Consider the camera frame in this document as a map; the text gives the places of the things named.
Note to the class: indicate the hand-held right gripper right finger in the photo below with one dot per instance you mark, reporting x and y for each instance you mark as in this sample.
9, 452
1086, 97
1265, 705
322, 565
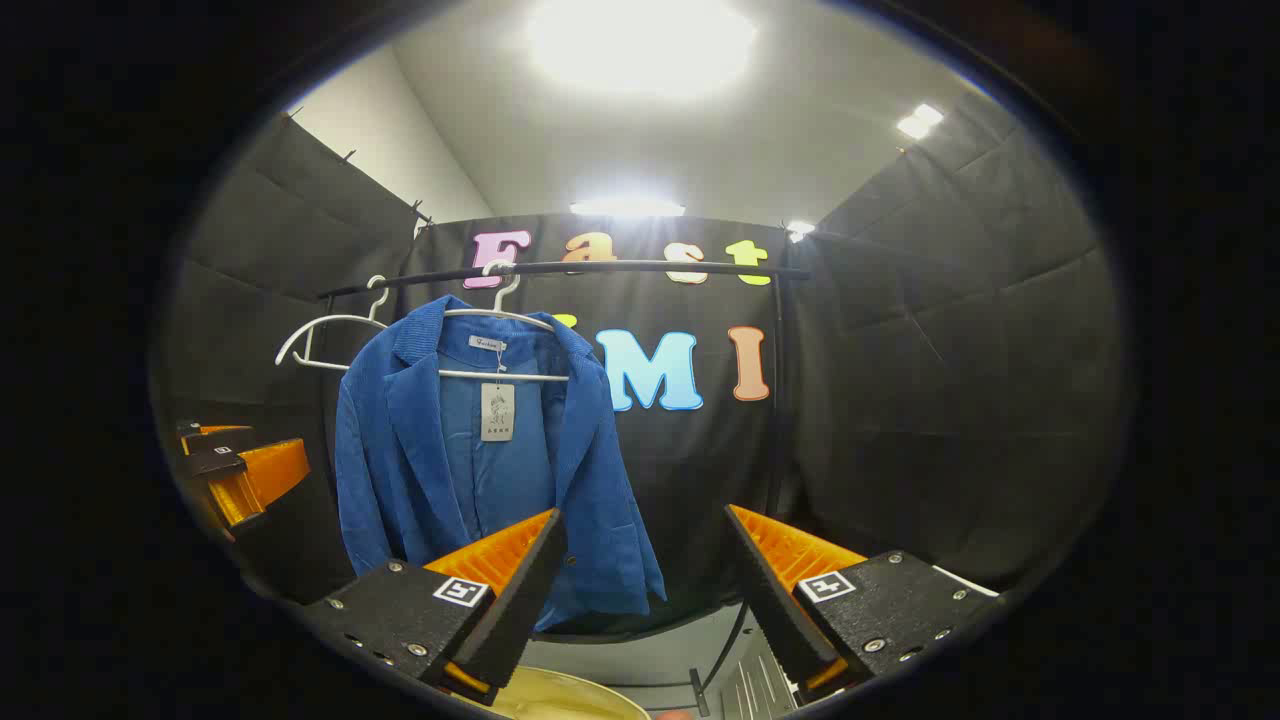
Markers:
775, 620

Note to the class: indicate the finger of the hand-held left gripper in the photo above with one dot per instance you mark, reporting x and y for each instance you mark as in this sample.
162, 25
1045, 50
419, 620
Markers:
200, 440
290, 550

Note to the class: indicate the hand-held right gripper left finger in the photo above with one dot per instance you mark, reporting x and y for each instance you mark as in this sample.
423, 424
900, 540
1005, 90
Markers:
525, 610

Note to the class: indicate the white plastic clothes hanger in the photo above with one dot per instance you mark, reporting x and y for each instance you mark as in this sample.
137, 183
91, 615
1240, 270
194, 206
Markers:
520, 377
330, 319

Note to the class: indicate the black metal clothes rack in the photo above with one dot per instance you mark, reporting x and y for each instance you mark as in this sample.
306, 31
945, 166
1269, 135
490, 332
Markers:
620, 266

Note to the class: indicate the small ceiling light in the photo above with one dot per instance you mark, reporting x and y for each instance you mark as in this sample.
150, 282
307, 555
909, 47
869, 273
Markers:
800, 230
920, 120

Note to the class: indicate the long ceiling light bar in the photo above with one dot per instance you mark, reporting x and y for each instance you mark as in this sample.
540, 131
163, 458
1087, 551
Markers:
628, 207

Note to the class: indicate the large ceiling light panel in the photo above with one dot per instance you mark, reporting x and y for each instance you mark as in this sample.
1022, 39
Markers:
640, 45

